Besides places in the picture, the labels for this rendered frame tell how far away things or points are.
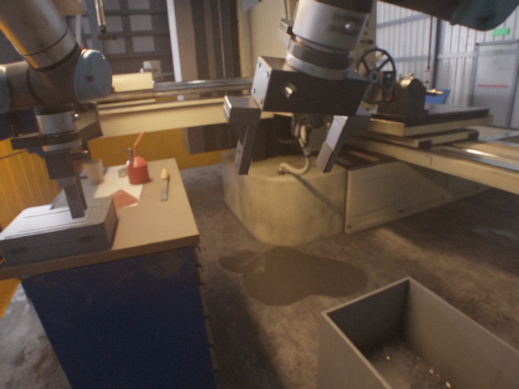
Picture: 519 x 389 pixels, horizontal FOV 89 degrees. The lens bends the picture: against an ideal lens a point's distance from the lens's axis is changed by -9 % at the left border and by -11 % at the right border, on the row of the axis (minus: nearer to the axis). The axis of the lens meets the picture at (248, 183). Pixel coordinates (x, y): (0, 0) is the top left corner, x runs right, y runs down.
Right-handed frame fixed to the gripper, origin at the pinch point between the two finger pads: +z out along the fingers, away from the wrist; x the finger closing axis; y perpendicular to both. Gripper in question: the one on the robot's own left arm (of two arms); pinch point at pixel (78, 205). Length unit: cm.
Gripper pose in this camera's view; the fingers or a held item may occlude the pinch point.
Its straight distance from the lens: 73.1
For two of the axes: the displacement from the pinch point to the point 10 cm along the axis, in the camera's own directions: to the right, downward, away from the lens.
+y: 9.3, -1.8, 3.3
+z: 0.6, 9.4, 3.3
